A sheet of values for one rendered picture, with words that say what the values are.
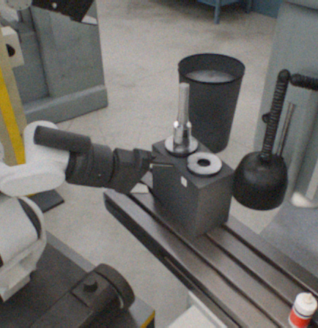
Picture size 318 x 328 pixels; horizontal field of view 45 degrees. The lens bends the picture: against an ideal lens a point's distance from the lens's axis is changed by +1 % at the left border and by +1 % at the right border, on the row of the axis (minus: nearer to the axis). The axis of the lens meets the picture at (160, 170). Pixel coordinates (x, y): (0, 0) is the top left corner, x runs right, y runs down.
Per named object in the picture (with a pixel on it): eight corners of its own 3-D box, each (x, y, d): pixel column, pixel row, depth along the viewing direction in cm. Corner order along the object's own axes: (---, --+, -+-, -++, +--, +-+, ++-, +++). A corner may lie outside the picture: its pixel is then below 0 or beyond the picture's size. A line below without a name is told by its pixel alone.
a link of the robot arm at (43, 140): (78, 195, 75) (19, 187, 68) (72, 153, 81) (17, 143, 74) (104, 159, 68) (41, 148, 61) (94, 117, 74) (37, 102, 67)
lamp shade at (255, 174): (222, 197, 52) (227, 161, 48) (243, 169, 56) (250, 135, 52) (272, 218, 49) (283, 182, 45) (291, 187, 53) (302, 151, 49)
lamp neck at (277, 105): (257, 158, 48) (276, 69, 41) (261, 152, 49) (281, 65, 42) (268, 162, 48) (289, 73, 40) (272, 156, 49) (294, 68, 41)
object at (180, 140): (179, 136, 105) (179, 120, 102) (193, 142, 103) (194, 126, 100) (169, 144, 102) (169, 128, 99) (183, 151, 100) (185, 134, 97)
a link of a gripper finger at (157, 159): (172, 168, 81) (149, 164, 77) (168, 157, 83) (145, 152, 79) (176, 164, 80) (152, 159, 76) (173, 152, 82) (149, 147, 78)
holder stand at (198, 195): (194, 239, 103) (198, 184, 90) (152, 192, 117) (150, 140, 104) (228, 221, 108) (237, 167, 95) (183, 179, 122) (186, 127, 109)
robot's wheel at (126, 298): (91, 292, 154) (85, 262, 141) (100, 283, 157) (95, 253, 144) (128, 321, 144) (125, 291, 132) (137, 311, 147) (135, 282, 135)
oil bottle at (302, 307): (300, 334, 83) (313, 307, 75) (284, 321, 85) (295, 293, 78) (311, 323, 85) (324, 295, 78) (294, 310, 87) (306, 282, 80)
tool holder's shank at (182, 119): (180, 119, 100) (182, 80, 93) (190, 123, 99) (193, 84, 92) (174, 124, 98) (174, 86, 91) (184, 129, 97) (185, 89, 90)
